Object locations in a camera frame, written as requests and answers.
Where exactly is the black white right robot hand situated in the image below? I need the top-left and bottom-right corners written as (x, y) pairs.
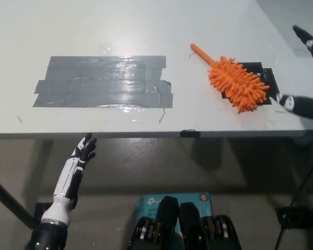
top-left (275, 24), bottom-right (313, 121)

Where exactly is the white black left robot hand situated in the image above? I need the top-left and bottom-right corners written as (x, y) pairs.
top-left (40, 132), bottom-right (98, 225)

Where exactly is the orange microfibre duster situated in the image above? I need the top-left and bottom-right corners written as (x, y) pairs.
top-left (190, 43), bottom-right (271, 114)

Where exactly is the black tape square patch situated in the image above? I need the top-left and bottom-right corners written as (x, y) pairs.
top-left (220, 61), bottom-right (281, 106)

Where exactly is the black metal table leg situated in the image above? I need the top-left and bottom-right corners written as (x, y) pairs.
top-left (0, 173), bottom-right (37, 230)

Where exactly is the teal router cardboard box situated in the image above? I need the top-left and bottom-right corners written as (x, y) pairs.
top-left (135, 192), bottom-right (213, 224)

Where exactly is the thin black cable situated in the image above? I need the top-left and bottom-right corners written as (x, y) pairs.
top-left (274, 151), bottom-right (313, 250)

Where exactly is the grey duct tape patch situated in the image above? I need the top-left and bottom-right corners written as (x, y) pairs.
top-left (32, 55), bottom-right (174, 109)

